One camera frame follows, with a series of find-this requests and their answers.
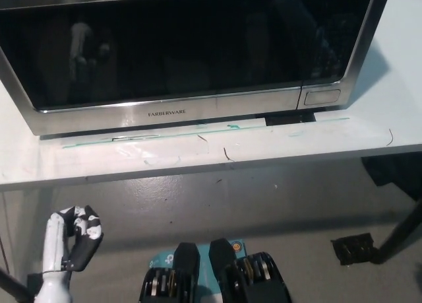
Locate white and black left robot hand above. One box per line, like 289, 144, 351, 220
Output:
32, 204, 105, 303

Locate black floor plate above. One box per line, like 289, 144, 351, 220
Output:
330, 232, 378, 266

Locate teal cardboard box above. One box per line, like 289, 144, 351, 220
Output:
146, 238, 247, 303

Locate stainless steel microwave oven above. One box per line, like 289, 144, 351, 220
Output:
0, 0, 393, 141

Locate black glass microwave door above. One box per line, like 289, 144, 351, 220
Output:
0, 5, 319, 137

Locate silver microwave door release button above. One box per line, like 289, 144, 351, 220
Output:
303, 88, 342, 106

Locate black robot body left block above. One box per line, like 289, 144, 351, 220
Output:
140, 242, 201, 303

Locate black microwave foot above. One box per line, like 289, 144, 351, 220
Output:
265, 112, 317, 125

